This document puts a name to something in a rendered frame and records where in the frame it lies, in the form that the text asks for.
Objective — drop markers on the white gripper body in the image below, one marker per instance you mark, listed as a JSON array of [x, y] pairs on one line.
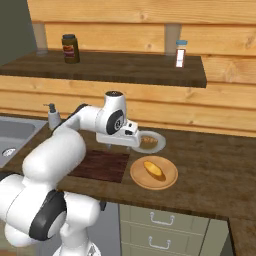
[[117, 139]]

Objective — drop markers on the dark wooden shelf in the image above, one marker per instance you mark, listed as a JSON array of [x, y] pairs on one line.
[[110, 68]]

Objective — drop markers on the dark jam jar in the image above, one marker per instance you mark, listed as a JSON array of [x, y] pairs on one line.
[[70, 49]]

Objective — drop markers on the white bottle with blue cap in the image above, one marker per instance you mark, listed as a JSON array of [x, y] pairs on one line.
[[180, 54]]

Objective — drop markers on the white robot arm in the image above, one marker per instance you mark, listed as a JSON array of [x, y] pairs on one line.
[[53, 156]]

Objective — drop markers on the yellow baguette pastry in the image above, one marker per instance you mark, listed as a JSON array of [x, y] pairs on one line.
[[154, 170]]

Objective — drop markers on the grey metal sink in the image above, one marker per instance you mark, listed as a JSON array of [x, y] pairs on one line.
[[15, 135]]

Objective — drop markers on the dark wooden cutting board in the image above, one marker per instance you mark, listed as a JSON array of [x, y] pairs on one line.
[[102, 165]]

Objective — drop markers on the beige drawer front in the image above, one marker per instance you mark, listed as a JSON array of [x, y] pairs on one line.
[[161, 240], [163, 217], [128, 250]]

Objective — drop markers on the grey soap dispenser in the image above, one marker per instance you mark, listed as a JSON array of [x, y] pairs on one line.
[[53, 117]]

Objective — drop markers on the grey shelf bracket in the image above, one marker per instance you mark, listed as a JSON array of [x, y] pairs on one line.
[[172, 38], [40, 38]]

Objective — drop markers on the round wooden plate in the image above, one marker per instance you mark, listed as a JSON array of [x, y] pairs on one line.
[[154, 172]]

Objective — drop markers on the brown croissant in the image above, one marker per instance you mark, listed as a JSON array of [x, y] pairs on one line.
[[148, 141]]

